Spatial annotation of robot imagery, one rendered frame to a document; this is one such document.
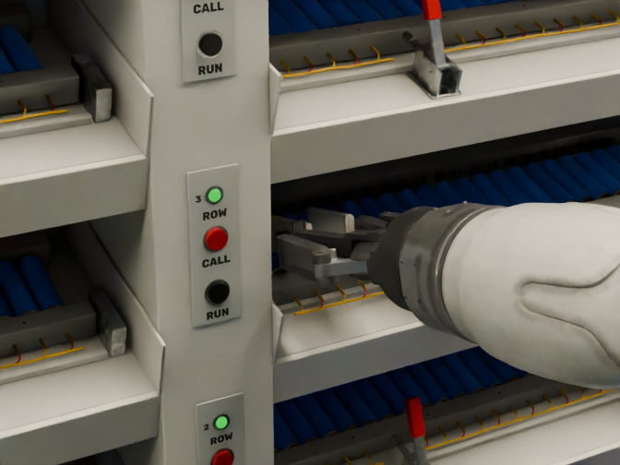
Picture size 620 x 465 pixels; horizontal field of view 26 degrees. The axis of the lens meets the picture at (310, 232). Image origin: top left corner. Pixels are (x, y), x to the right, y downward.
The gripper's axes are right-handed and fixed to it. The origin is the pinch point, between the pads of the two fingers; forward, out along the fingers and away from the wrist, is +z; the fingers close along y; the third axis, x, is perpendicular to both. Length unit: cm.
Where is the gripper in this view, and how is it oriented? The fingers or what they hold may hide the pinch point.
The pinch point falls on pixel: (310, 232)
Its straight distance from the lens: 109.2
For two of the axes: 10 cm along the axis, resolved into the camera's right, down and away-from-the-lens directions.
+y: -8.8, 1.9, -4.4
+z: -4.7, -1.1, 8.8
